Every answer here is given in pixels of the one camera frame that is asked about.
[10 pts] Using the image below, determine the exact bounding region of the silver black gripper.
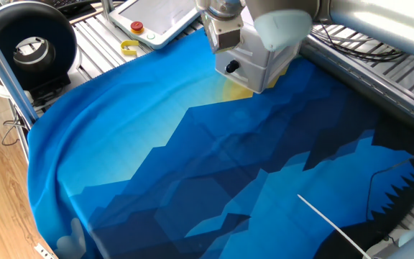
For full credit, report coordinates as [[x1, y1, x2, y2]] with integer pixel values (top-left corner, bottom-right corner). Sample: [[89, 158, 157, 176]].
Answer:
[[206, 19, 246, 54]]

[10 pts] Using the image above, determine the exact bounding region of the grey drawer with white knob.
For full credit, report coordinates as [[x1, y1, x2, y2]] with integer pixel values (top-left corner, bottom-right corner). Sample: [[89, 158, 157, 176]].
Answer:
[[224, 39, 278, 60]]

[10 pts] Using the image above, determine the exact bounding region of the white plastic drawer cabinet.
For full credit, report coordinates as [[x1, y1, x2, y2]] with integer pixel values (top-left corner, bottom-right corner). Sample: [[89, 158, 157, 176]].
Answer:
[[214, 6, 301, 94]]

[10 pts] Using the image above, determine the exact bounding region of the silver force torque sensor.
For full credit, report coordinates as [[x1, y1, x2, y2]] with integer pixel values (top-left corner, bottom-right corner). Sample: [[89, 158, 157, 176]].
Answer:
[[206, 0, 244, 18]]

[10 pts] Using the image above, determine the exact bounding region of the white teach pendant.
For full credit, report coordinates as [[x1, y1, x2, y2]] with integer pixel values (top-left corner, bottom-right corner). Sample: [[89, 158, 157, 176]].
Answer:
[[108, 0, 201, 50]]

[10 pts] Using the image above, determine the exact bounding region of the yellow plastic clip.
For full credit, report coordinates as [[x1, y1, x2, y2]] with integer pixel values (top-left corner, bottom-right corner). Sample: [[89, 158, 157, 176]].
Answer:
[[120, 40, 140, 57]]

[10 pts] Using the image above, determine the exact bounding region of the blue mountain print cloth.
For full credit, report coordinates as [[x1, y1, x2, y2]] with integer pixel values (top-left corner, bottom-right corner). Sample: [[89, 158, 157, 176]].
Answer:
[[27, 28, 414, 259]]

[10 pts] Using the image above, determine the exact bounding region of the black keyboard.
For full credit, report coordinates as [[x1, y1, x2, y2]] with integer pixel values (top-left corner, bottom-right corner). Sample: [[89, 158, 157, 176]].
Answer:
[[43, 0, 98, 16]]

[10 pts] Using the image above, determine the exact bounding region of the white zip tie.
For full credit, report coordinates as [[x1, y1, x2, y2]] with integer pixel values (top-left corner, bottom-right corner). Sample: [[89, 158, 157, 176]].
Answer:
[[296, 194, 373, 259]]

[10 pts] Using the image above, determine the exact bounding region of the thin silver post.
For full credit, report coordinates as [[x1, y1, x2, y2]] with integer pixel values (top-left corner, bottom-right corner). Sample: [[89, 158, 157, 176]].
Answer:
[[101, 0, 116, 23]]

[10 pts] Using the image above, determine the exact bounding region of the black cable bundle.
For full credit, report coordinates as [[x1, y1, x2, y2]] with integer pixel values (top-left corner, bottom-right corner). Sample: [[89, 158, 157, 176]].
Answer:
[[310, 21, 408, 64]]

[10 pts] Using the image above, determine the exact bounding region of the aluminium profile rail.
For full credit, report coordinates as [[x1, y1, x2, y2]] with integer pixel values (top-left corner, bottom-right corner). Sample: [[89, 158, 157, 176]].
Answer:
[[300, 34, 414, 132]]

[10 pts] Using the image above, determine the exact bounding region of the thin black cable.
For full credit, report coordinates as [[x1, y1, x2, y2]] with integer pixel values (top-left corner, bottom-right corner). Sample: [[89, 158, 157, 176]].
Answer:
[[364, 142, 414, 222]]

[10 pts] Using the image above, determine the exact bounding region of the aluminium frame post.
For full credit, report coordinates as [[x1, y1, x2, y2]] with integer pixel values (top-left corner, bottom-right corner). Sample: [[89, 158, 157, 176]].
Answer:
[[0, 12, 40, 127]]

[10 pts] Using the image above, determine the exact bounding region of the thin grey cable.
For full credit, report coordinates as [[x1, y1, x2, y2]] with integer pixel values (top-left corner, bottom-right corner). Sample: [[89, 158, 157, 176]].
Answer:
[[1, 106, 32, 147]]

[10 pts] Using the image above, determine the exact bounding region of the white table corner bracket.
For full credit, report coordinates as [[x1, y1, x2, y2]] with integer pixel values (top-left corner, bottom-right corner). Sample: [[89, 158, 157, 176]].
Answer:
[[34, 243, 58, 259]]

